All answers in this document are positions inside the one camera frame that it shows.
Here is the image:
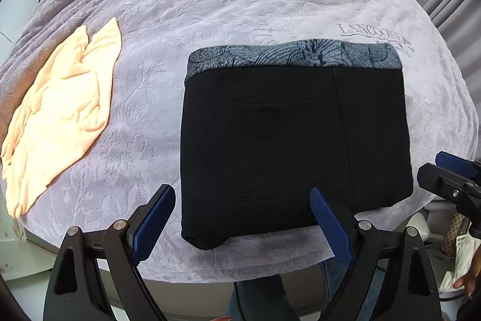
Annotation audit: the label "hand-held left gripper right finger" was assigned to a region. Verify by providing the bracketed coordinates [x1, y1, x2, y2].
[309, 187, 444, 321]

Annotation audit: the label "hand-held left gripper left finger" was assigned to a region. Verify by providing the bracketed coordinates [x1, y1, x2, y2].
[43, 184, 176, 321]

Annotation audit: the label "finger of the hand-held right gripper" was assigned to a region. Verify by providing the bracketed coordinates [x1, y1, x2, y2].
[416, 162, 460, 200]
[435, 151, 478, 180]

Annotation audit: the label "black pants with grey waistband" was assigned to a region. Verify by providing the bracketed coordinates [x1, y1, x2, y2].
[180, 39, 414, 251]

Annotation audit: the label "person's right hand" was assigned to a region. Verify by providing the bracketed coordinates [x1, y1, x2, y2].
[453, 261, 481, 298]

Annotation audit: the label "white bag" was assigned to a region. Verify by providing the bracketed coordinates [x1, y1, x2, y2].
[439, 212, 481, 292]

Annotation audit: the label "person's leg in jeans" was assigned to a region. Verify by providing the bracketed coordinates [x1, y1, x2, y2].
[319, 261, 354, 321]
[229, 274, 287, 321]

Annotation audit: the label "lavender embossed blanket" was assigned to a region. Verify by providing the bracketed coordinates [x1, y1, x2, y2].
[0, 0, 470, 284]

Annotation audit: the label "white furniture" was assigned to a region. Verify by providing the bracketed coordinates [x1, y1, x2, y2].
[0, 216, 51, 282]

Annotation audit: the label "peach garment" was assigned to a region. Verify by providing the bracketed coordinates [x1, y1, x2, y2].
[0, 17, 123, 219]

